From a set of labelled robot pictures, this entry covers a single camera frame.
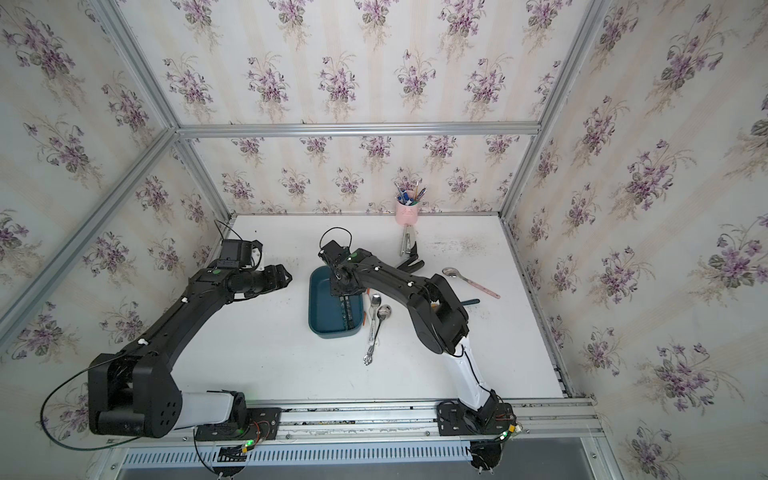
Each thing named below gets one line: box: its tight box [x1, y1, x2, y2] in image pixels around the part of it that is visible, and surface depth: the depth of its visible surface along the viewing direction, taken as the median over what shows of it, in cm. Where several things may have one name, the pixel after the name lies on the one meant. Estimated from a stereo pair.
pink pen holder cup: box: [395, 202, 419, 227], surface depth 114 cm
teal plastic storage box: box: [308, 266, 364, 339], surface depth 94 cm
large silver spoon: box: [363, 305, 393, 366], surface depth 92 cm
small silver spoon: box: [369, 294, 381, 345], surface depth 93 cm
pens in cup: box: [394, 181, 427, 206], surface depth 113 cm
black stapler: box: [397, 241, 425, 273], surface depth 106 cm
